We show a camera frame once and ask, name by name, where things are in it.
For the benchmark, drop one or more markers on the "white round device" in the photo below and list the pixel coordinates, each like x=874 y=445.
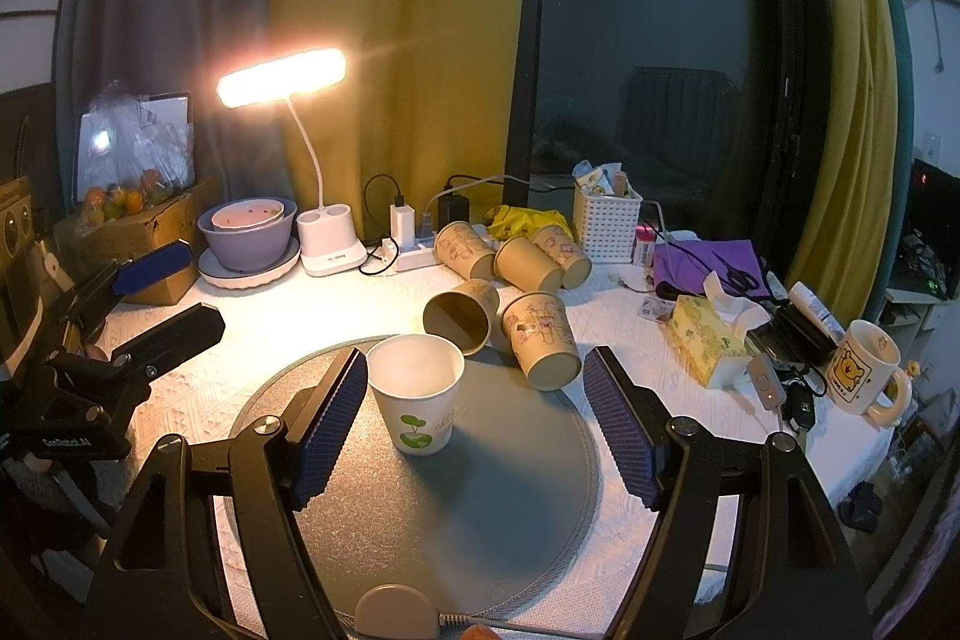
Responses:
x=394 y=614

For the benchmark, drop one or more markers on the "black scissors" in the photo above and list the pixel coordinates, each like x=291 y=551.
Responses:
x=739 y=280

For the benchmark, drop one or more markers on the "white desk lamp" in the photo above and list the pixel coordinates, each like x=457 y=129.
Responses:
x=330 y=235

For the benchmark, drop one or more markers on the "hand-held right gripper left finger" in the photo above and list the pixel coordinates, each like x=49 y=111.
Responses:
x=330 y=430

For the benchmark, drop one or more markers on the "yellow tissue box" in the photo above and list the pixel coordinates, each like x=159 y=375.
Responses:
x=705 y=340

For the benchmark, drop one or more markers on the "black pouch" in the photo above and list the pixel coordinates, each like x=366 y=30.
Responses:
x=799 y=336

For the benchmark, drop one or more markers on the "black key fob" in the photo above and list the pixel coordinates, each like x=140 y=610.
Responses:
x=801 y=407

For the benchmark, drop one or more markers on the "yellow curtain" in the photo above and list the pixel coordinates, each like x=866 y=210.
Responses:
x=847 y=85
x=412 y=10

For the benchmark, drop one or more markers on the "purple bowl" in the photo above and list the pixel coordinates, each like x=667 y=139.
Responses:
x=247 y=251

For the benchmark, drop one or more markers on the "white paper cup green print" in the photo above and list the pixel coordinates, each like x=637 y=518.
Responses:
x=415 y=400

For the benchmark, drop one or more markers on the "clear plastic bag of fruit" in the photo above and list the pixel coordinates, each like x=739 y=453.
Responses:
x=120 y=197

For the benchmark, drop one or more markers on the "cardboard box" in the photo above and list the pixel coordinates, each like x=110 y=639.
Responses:
x=142 y=227

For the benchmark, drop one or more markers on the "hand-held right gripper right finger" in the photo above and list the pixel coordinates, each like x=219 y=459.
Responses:
x=622 y=430

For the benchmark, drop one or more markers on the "yellow cloth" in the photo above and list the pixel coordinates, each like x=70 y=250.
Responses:
x=517 y=220

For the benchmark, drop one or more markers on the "round grey mat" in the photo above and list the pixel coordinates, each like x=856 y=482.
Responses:
x=510 y=497

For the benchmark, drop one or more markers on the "pink bowl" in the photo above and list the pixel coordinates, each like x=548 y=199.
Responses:
x=247 y=216

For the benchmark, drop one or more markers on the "dark slipper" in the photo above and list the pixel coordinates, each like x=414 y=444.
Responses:
x=861 y=506

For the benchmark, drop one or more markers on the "white switch device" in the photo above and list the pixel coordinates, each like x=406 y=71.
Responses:
x=765 y=381

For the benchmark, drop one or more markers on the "grey curtain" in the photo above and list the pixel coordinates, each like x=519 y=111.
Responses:
x=165 y=10

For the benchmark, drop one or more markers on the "white squeeze tube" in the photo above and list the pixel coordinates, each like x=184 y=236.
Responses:
x=817 y=310

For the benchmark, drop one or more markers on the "dark glass window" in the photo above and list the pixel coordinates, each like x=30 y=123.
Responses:
x=637 y=10

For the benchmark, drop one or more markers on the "white charger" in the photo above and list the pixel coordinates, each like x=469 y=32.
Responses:
x=402 y=224

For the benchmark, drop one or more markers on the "black charger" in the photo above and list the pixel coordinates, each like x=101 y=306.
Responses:
x=454 y=211

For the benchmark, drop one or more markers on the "brown paper cup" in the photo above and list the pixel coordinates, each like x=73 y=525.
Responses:
x=559 y=250
x=525 y=261
x=536 y=329
x=457 y=317
x=461 y=246

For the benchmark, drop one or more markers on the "white mug yellow bear print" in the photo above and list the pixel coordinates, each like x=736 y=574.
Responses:
x=855 y=370

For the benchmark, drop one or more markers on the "purple cloth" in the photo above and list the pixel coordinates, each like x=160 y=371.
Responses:
x=690 y=269

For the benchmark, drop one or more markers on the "white plastic basket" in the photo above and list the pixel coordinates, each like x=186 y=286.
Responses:
x=607 y=227

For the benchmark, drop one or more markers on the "white plate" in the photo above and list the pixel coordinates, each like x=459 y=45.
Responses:
x=247 y=282

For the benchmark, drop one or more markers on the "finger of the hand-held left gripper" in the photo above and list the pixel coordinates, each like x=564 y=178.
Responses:
x=180 y=332
x=154 y=269

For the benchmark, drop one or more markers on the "white power strip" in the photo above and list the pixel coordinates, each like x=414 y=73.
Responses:
x=416 y=257

